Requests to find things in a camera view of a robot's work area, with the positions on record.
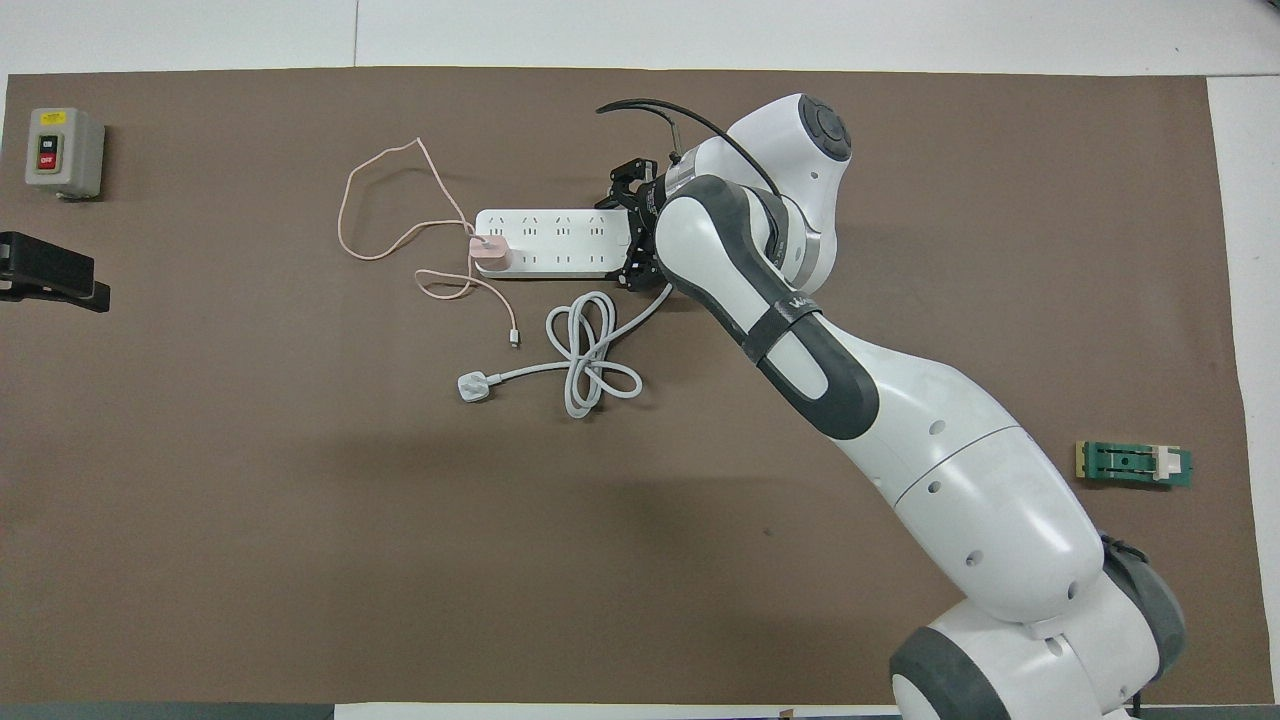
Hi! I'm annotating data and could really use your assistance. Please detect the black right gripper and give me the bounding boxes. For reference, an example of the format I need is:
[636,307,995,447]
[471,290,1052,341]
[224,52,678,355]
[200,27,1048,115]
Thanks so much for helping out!
[606,157,672,294]

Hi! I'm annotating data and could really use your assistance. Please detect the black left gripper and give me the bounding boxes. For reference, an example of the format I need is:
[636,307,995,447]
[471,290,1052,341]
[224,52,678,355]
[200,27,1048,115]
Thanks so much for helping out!
[0,231,111,313]

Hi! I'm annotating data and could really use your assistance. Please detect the white power strip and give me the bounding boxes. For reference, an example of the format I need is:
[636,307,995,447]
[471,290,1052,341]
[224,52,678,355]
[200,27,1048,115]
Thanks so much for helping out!
[474,208,637,280]

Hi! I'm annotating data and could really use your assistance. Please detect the pink charging cable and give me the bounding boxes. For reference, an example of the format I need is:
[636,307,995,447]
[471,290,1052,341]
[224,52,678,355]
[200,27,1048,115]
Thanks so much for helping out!
[337,137,523,349]

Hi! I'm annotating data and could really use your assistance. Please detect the brown table mat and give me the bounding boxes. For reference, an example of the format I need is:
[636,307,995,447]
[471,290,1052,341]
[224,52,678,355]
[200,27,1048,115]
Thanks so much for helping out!
[0,67,1276,706]

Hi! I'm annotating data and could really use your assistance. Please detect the green circuit board module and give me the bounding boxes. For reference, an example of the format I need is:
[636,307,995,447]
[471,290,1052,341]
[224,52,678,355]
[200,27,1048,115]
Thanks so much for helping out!
[1075,440,1193,490]

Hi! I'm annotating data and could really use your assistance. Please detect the white power cord with plug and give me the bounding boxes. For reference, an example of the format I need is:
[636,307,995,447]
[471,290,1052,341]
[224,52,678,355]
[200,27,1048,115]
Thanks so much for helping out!
[456,284,674,419]

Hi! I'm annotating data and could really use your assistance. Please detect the grey on-off switch box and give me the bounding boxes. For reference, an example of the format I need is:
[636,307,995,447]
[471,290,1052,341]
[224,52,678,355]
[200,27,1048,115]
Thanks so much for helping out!
[25,107,106,201]

